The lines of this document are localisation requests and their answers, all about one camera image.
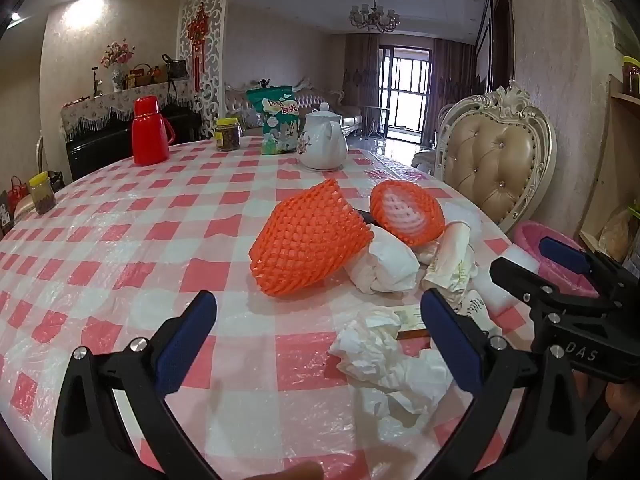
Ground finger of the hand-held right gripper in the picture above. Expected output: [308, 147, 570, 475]
[539, 236, 640, 301]
[489, 256, 617, 322]

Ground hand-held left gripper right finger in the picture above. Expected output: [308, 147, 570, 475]
[420, 289, 596, 480]

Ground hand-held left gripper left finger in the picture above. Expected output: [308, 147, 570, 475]
[51, 289, 221, 480]

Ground white foam block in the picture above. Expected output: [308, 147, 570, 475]
[472, 245, 541, 316]

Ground pink trash bin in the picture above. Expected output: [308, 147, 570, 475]
[512, 220, 601, 301]

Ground white paper packet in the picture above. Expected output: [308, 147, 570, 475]
[450, 285, 503, 341]

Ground small beige card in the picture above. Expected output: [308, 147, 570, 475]
[395, 306, 432, 342]

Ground white tissue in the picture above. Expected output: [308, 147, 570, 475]
[328, 307, 453, 428]
[345, 224, 421, 295]

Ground orange net with white lining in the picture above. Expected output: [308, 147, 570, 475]
[369, 180, 446, 247]

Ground orange foam fruit net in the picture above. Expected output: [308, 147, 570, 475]
[248, 179, 375, 297]

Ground person's right hand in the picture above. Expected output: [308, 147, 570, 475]
[604, 385, 640, 457]

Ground person's left hand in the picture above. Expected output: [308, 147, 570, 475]
[274, 461, 326, 480]

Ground bagged brown food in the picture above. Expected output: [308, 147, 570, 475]
[597, 205, 640, 263]

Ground pink checked tablecloth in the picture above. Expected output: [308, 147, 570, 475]
[0, 137, 546, 480]

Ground wooden shelf unit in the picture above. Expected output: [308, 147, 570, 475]
[580, 50, 640, 271]

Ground cream tufted dining chair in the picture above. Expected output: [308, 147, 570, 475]
[435, 80, 557, 233]

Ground jars on shelf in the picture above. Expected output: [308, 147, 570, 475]
[622, 55, 640, 96]

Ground yellow-lid glass jar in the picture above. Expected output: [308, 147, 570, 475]
[27, 171, 57, 214]
[215, 117, 243, 152]

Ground red thermos jug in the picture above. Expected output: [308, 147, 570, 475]
[131, 96, 177, 166]

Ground black piano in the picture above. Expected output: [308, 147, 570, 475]
[65, 110, 201, 181]

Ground brown curtains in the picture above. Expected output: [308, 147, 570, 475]
[345, 32, 476, 146]

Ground red bag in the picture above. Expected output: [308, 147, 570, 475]
[6, 176, 28, 211]

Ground green snack bag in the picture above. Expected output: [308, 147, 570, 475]
[246, 85, 301, 156]

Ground white ceramic teapot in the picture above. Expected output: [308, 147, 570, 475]
[298, 102, 349, 171]

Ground balcony glass door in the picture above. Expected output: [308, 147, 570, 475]
[378, 45, 433, 141]

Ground floral lace cover cloth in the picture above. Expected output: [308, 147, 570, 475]
[60, 78, 196, 141]

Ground wicker basket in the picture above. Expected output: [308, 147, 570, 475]
[127, 63, 156, 88]

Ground tufted leather sofa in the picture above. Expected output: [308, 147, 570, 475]
[225, 77, 363, 136]

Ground dark handbag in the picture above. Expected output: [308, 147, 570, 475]
[161, 54, 188, 80]

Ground pink flower bouquet vase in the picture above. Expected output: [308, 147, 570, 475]
[100, 40, 137, 92]

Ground white lattice screen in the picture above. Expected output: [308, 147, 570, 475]
[177, 0, 231, 138]

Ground ceiling chandelier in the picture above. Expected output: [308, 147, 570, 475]
[348, 0, 401, 33]

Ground dark wooden door frame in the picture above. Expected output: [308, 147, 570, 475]
[475, 0, 516, 96]

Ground red knot wall ornament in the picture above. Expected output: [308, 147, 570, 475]
[187, 2, 210, 91]

